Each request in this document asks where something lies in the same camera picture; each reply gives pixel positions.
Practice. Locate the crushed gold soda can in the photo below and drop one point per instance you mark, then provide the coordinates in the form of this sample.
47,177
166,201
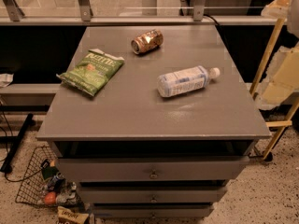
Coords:
147,41

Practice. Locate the orange fruit in basket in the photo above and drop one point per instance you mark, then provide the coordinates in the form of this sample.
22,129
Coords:
50,198

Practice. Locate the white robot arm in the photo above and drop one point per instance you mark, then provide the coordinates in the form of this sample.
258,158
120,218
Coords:
292,20

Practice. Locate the grey drawer cabinet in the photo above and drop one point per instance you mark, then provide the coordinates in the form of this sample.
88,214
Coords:
129,119

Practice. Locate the grey drawer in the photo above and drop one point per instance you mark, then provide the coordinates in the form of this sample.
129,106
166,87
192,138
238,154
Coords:
151,211
156,169
191,194

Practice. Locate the yellow wooden frame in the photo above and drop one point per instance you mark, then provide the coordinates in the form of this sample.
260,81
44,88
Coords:
280,125

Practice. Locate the middle grey drawer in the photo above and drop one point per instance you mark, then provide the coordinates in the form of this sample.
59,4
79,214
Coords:
191,194

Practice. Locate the top grey drawer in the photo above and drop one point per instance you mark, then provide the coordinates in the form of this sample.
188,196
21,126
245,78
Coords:
156,169

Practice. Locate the metal railing post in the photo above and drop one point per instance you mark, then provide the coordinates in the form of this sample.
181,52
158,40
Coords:
85,10

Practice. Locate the blue label plastic bottle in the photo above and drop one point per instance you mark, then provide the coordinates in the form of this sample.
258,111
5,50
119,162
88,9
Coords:
182,81

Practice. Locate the bottom grey drawer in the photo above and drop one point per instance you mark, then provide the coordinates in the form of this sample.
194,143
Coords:
151,211

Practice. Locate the green chip bag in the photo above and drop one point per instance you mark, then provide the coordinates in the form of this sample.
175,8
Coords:
93,72

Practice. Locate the black wire basket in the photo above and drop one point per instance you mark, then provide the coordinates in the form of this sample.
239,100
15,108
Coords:
40,170

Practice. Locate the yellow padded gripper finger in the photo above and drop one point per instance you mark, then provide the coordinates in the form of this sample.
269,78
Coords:
277,9
282,79

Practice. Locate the blue can in basket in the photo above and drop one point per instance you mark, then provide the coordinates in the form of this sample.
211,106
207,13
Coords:
55,182

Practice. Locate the black floor stand bar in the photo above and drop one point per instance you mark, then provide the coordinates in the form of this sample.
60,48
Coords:
15,142

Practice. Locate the yellow snack bag on floor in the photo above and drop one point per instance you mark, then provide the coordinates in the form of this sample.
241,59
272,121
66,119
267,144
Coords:
66,216

